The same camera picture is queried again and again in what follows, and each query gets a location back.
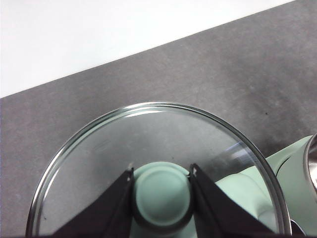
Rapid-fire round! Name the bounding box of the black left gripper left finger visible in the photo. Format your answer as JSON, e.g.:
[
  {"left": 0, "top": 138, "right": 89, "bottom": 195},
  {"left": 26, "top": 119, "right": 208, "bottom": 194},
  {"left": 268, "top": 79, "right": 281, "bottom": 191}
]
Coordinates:
[{"left": 53, "top": 168, "right": 135, "bottom": 238}]

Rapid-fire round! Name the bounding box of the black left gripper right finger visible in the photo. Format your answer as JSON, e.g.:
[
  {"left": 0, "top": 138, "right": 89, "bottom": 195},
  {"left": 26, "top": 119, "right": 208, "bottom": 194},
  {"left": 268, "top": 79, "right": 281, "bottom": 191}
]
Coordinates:
[{"left": 189, "top": 163, "right": 278, "bottom": 238}]

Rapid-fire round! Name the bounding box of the glass lid with green knob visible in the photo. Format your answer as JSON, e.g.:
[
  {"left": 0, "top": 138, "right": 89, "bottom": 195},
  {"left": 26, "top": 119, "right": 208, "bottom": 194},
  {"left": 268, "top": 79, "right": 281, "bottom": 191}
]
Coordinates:
[{"left": 26, "top": 101, "right": 292, "bottom": 238}]

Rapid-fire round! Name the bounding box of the mint green pot with handle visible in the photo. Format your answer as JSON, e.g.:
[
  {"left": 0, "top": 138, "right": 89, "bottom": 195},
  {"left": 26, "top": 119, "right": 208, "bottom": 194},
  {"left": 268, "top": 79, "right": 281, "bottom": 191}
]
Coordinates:
[{"left": 275, "top": 133, "right": 317, "bottom": 238}]

